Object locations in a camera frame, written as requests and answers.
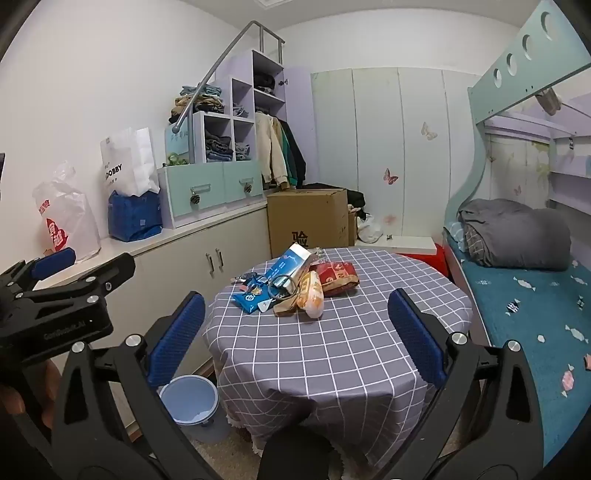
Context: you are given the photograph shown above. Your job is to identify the teal drawer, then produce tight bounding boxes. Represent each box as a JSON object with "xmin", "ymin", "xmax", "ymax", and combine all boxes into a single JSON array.
[
  {"xmin": 164, "ymin": 165, "xmax": 226, "ymax": 223},
  {"xmin": 223, "ymin": 159, "xmax": 265, "ymax": 204}
]

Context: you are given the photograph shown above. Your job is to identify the black cable ring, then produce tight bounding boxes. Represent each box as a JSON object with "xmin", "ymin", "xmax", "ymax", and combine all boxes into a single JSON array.
[{"xmin": 267, "ymin": 274, "xmax": 296, "ymax": 301}]

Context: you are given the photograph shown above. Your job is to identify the lilac shelf unit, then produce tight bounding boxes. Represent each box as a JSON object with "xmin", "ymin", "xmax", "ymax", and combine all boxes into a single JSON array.
[{"xmin": 157, "ymin": 48, "xmax": 319, "ymax": 232}]

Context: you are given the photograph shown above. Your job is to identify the clear plastic bag red print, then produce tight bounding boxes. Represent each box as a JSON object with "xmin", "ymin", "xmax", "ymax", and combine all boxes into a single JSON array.
[{"xmin": 32, "ymin": 161, "xmax": 102, "ymax": 264}]

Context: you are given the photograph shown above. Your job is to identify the blue plaid pillow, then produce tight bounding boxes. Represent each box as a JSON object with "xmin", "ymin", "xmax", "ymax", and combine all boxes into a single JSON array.
[{"xmin": 444, "ymin": 220, "xmax": 468, "ymax": 254}]

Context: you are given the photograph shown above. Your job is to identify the light blue plastic bin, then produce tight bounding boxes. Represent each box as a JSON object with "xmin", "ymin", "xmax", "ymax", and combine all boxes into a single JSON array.
[{"xmin": 158, "ymin": 375, "xmax": 230, "ymax": 443}]

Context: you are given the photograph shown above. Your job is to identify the metal handrail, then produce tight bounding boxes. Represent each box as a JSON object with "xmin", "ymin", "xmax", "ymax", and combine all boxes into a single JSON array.
[{"xmin": 172, "ymin": 21, "xmax": 284, "ymax": 165}]

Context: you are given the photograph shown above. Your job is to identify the black clothes heap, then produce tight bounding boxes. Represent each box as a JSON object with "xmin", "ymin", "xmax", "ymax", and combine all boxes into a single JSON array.
[{"xmin": 346, "ymin": 189, "xmax": 378, "ymax": 222}]

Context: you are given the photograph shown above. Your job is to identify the light blue card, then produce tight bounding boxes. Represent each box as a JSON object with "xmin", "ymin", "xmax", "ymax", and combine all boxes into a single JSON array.
[{"xmin": 165, "ymin": 124, "xmax": 190, "ymax": 160}]

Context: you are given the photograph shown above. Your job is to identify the white low platform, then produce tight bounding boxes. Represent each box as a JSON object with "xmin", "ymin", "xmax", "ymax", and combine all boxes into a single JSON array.
[{"xmin": 355, "ymin": 234, "xmax": 437, "ymax": 256}]

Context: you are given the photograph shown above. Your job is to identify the low white cabinet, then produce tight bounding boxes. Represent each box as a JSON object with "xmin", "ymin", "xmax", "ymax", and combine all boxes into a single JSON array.
[{"xmin": 34, "ymin": 196, "xmax": 273, "ymax": 416}]

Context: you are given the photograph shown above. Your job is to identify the brown paper wrapper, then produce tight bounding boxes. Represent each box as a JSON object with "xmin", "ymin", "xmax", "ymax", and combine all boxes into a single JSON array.
[{"xmin": 273, "ymin": 295, "xmax": 305, "ymax": 317}]

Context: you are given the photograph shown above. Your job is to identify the blue shopping bag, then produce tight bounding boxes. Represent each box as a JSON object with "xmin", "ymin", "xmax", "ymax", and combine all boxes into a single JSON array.
[{"xmin": 108, "ymin": 189, "xmax": 163, "ymax": 243}]

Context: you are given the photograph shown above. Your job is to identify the teal bunk bed frame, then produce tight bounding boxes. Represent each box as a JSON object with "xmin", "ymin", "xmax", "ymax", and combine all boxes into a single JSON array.
[{"xmin": 442, "ymin": 0, "xmax": 591, "ymax": 352}]

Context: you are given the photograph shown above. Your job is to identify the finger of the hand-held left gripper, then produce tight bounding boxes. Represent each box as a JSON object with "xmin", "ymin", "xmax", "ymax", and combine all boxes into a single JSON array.
[
  {"xmin": 21, "ymin": 252, "xmax": 137, "ymax": 308},
  {"xmin": 0, "ymin": 247, "xmax": 77, "ymax": 297}
]

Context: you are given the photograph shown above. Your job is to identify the red box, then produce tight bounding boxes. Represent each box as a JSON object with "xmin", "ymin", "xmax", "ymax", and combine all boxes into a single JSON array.
[{"xmin": 398, "ymin": 244, "xmax": 448, "ymax": 278}]

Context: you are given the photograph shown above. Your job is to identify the blue folded jeans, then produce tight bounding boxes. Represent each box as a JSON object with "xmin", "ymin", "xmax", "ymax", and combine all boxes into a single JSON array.
[{"xmin": 181, "ymin": 84, "xmax": 223, "ymax": 100}]

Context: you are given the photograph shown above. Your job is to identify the grey checked blanket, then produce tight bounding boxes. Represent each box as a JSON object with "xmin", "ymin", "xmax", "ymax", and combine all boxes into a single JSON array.
[{"xmin": 463, "ymin": 225, "xmax": 486, "ymax": 267}]

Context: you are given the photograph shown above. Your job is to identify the white plastic bag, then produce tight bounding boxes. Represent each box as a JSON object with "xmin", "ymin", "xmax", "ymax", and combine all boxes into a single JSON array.
[{"xmin": 358, "ymin": 215, "xmax": 384, "ymax": 243}]

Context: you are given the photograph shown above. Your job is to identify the dark grey folded clothes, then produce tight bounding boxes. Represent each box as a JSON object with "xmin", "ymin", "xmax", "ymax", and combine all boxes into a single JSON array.
[{"xmin": 205, "ymin": 134, "xmax": 232, "ymax": 162}]

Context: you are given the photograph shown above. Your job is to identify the person's left hand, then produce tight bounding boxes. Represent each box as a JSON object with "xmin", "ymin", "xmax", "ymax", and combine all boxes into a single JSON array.
[{"xmin": 0, "ymin": 362, "xmax": 62, "ymax": 418}]

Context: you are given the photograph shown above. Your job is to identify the black jacket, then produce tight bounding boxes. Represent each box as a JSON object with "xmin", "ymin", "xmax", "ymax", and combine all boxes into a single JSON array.
[{"xmin": 281, "ymin": 119, "xmax": 308, "ymax": 188}]

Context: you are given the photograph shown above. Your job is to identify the white paper bag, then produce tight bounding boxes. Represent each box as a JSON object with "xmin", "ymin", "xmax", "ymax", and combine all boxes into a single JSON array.
[{"xmin": 100, "ymin": 127, "xmax": 161, "ymax": 197}]

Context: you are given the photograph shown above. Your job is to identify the green jacket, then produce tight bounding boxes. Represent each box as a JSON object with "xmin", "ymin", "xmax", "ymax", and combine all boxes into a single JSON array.
[{"xmin": 277, "ymin": 122, "xmax": 299, "ymax": 186}]

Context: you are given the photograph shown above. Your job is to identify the brown folded clothes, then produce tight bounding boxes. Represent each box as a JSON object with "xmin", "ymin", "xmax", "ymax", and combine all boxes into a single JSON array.
[{"xmin": 168, "ymin": 96, "xmax": 226, "ymax": 123}]

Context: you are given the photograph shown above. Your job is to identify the teal bed blanket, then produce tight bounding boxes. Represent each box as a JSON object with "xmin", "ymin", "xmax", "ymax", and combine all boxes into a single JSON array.
[{"xmin": 445, "ymin": 240, "xmax": 591, "ymax": 467}]

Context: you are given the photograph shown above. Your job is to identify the grey duvet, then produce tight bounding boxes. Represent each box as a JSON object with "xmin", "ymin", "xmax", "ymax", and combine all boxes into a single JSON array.
[{"xmin": 457, "ymin": 198, "xmax": 573, "ymax": 271}]

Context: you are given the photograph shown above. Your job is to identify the blue snack packet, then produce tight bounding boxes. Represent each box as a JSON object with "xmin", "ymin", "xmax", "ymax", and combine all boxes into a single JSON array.
[{"xmin": 231, "ymin": 277, "xmax": 274, "ymax": 315}]

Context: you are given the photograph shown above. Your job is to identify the cream jacket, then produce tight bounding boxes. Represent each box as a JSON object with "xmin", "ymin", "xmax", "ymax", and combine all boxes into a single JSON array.
[{"xmin": 255, "ymin": 112, "xmax": 288, "ymax": 186}]

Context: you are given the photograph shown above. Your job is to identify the red brown snack bag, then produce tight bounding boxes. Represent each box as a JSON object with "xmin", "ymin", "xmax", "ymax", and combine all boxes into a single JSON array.
[{"xmin": 314, "ymin": 261, "xmax": 358, "ymax": 296}]

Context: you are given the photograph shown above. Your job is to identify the large cardboard box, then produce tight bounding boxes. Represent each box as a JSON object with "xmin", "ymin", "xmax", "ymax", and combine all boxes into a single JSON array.
[{"xmin": 267, "ymin": 187, "xmax": 349, "ymax": 259}]

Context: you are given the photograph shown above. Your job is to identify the white blue medicine box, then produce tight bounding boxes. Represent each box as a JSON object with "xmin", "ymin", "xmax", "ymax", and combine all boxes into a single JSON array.
[{"xmin": 266, "ymin": 243, "xmax": 319, "ymax": 296}]

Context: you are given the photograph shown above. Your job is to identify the round table grey checked cloth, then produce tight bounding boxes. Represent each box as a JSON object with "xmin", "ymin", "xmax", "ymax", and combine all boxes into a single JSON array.
[{"xmin": 202, "ymin": 247, "xmax": 474, "ymax": 467}]

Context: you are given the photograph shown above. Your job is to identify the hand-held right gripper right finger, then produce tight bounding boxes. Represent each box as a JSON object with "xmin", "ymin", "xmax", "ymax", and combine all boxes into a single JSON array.
[{"xmin": 374, "ymin": 288, "xmax": 546, "ymax": 480}]

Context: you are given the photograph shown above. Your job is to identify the white wardrobe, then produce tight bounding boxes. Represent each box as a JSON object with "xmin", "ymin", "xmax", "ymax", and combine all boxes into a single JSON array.
[{"xmin": 310, "ymin": 67, "xmax": 485, "ymax": 238}]

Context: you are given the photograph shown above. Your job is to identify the orange bread wrapper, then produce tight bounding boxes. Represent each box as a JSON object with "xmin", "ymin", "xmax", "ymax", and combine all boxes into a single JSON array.
[{"xmin": 298, "ymin": 270, "xmax": 325, "ymax": 319}]

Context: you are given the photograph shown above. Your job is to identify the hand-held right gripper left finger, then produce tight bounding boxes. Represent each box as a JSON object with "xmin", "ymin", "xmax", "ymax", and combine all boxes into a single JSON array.
[{"xmin": 51, "ymin": 291, "xmax": 218, "ymax": 480}]

